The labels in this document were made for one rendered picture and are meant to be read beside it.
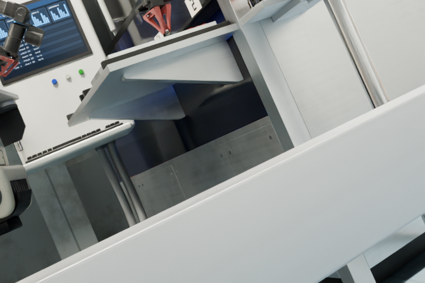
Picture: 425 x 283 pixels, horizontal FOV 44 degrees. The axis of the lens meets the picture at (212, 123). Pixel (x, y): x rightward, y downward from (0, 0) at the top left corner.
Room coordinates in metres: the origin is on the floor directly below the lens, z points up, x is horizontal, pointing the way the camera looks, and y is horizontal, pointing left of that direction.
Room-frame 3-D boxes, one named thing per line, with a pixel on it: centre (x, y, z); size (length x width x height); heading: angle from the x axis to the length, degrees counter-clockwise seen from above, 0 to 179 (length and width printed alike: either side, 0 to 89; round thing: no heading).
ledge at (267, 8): (1.44, -0.28, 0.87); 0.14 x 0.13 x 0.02; 116
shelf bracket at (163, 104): (1.95, 0.24, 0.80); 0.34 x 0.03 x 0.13; 116
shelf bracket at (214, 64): (1.50, 0.02, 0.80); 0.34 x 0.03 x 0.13; 116
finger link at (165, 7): (1.53, 0.02, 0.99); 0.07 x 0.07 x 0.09; 41
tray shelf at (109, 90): (1.73, 0.12, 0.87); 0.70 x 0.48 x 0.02; 26
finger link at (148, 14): (1.54, 0.01, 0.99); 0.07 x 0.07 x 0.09; 41
